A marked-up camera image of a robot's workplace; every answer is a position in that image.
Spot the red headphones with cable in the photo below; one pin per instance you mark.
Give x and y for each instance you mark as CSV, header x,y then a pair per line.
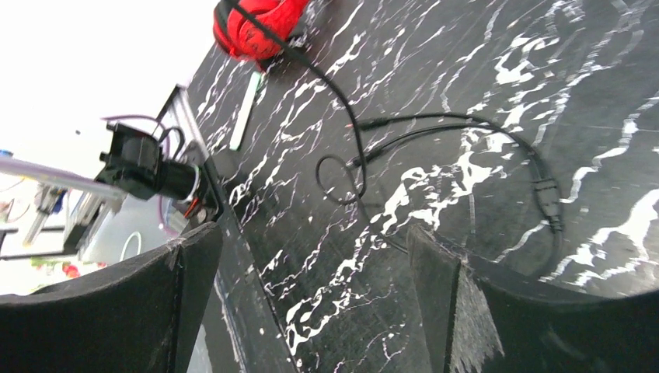
x,y
236,28

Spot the white green marker pen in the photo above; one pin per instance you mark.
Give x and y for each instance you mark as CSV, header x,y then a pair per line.
x,y
245,110

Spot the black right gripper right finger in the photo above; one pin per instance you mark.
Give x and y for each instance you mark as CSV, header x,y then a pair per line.
x,y
479,316

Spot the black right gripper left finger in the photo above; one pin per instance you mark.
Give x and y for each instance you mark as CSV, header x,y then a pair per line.
x,y
122,318

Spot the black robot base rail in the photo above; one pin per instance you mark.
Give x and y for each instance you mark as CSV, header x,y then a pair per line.
x,y
225,322

